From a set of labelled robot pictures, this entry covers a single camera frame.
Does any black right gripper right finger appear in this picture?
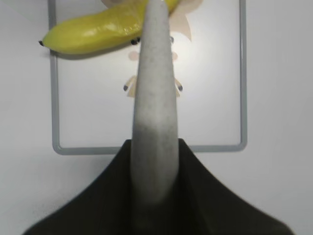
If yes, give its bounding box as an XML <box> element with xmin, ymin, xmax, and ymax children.
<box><xmin>161</xmin><ymin>139</ymin><xmax>294</xmax><ymax>235</ymax></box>

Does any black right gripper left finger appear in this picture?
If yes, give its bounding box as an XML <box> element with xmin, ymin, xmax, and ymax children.
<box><xmin>24</xmin><ymin>140</ymin><xmax>146</xmax><ymax>235</ymax></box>

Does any knife with white speckled handle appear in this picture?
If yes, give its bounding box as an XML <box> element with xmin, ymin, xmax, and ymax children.
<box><xmin>131</xmin><ymin>0</ymin><xmax>179</xmax><ymax>205</ymax></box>

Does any yellow plastic banana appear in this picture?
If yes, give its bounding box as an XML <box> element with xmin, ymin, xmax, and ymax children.
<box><xmin>38</xmin><ymin>0</ymin><xmax>179</xmax><ymax>55</ymax></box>

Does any grey-rimmed white cutting board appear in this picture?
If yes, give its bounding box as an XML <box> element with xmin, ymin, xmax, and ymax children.
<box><xmin>50</xmin><ymin>0</ymin><xmax>247</xmax><ymax>155</ymax></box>

